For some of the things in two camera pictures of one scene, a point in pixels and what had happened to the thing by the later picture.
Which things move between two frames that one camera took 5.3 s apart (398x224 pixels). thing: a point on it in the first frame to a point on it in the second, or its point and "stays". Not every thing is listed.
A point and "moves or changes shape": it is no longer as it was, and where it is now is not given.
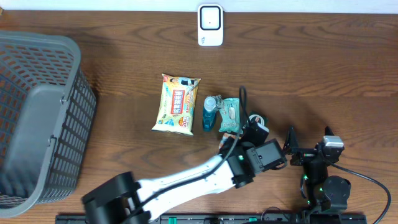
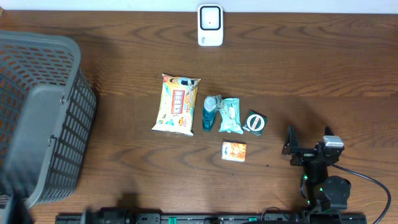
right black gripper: (304, 154) stays
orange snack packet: (225, 135) moves or changes shape
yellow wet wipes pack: (177, 104) stays
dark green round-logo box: (259, 116) stays
